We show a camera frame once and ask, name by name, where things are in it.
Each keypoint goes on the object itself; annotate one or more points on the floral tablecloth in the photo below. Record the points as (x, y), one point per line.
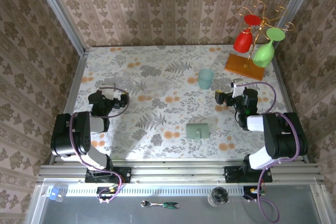
(157, 64)

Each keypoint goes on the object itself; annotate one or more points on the blue plug connector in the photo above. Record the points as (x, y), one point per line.
(53, 193)

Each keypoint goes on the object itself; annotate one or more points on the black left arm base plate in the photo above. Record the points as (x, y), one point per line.
(123, 174)

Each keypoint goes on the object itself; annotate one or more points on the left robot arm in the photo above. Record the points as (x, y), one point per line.
(78, 134)

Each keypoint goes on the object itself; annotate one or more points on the green plastic wine glass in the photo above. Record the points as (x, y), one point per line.
(262, 56)

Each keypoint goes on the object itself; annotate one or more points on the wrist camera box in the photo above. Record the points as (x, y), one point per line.
(108, 92)
(237, 89)

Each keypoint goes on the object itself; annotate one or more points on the aluminium frame cross rail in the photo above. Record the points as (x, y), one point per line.
(170, 171)

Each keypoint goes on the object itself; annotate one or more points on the red plastic wine glass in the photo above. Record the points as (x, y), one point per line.
(242, 41)

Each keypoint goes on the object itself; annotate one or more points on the teal plastic cup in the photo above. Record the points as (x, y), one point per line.
(206, 79)

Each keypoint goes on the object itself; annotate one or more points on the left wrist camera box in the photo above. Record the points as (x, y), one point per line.
(108, 92)

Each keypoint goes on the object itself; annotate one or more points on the aluminium side rail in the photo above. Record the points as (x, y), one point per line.
(285, 95)
(78, 72)

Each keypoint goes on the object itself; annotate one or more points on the grey metal shelf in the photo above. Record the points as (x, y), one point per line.
(78, 213)

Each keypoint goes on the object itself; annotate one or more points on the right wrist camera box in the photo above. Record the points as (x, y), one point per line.
(237, 89)

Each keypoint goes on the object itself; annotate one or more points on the clear glass jar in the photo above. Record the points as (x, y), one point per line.
(218, 196)

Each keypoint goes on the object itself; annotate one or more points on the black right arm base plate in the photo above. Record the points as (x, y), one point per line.
(231, 175)

